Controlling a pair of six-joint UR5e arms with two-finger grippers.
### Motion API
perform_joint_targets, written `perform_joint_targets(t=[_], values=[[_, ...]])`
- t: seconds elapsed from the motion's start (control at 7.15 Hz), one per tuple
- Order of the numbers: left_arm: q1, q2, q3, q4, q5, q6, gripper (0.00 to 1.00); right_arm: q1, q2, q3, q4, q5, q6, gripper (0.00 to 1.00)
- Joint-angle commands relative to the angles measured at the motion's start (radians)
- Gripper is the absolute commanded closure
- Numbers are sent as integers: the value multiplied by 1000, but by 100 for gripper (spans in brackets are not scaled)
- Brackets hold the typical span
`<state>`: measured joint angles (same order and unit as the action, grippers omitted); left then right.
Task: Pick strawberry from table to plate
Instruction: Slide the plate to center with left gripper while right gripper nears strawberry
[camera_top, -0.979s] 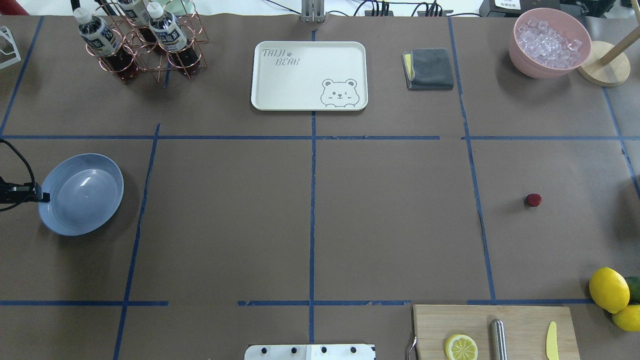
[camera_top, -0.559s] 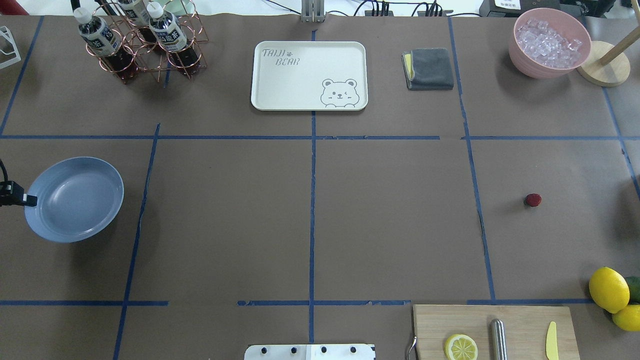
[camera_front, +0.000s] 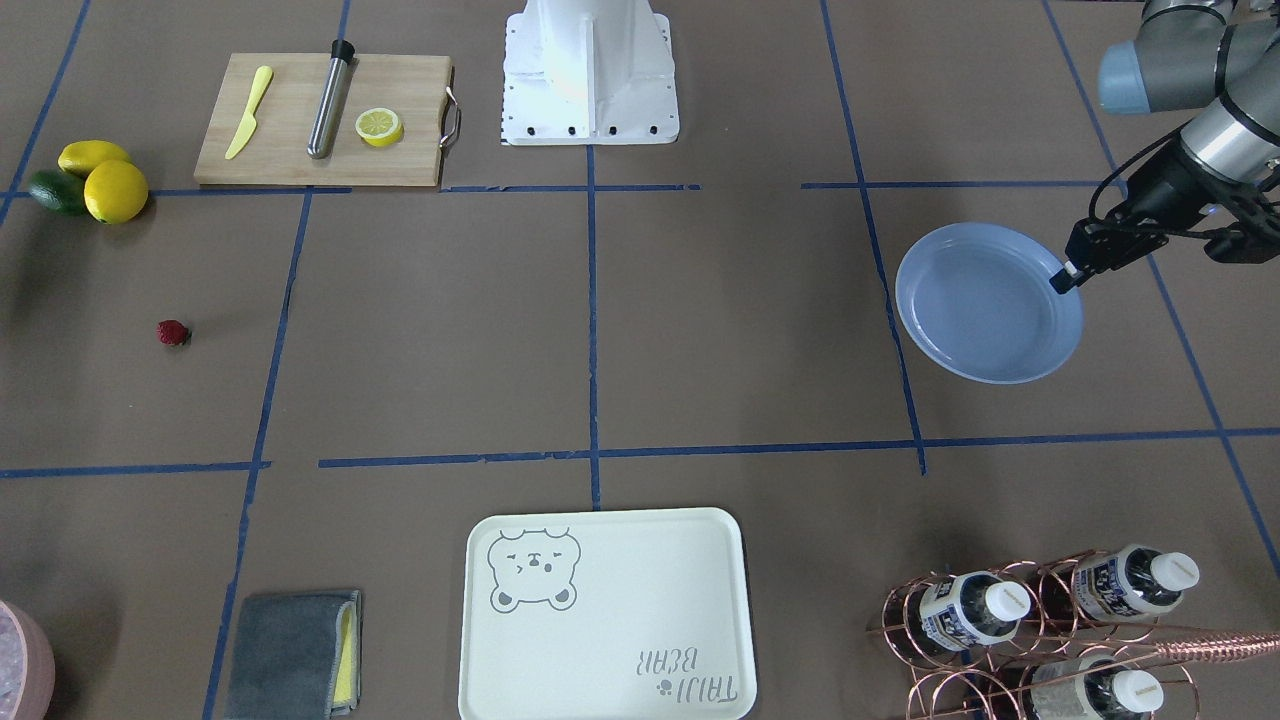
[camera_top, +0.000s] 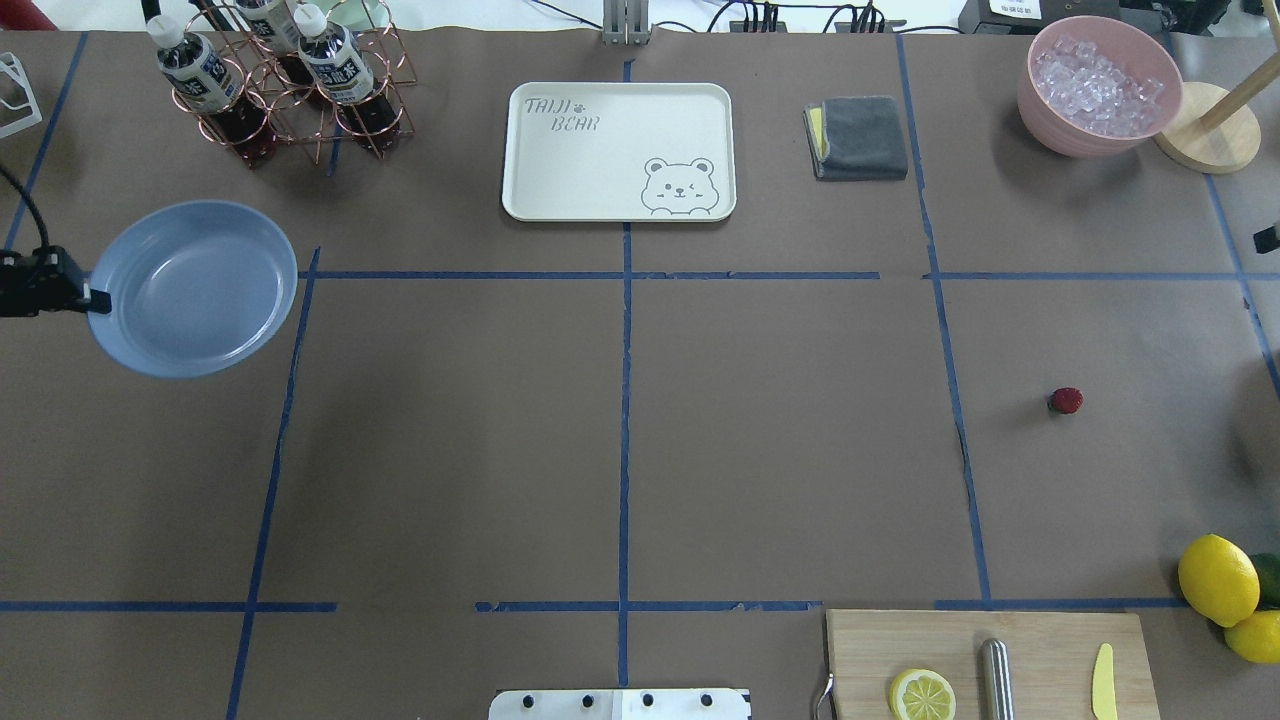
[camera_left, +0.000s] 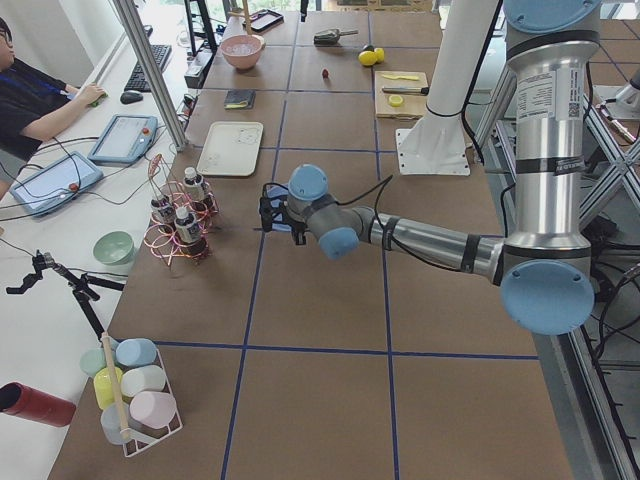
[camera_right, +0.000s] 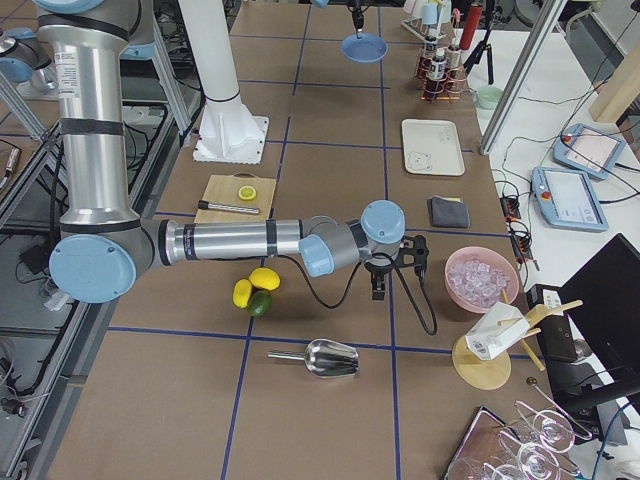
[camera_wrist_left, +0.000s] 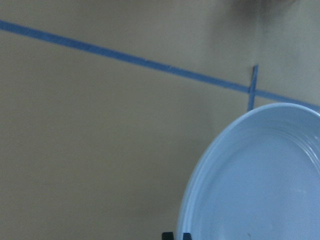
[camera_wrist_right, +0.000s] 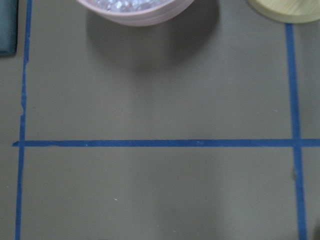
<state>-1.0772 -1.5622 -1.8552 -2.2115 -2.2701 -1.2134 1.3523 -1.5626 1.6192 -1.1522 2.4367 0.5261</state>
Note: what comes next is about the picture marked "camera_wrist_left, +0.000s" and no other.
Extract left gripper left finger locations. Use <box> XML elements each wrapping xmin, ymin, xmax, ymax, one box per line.
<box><xmin>161</xmin><ymin>232</ymin><xmax>174</xmax><ymax>240</ymax></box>

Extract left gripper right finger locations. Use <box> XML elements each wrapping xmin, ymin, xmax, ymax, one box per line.
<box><xmin>182</xmin><ymin>232</ymin><xmax>192</xmax><ymax>240</ymax></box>

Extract blue plate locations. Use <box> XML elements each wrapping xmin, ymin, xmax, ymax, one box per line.
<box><xmin>176</xmin><ymin>103</ymin><xmax>320</xmax><ymax>240</ymax></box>

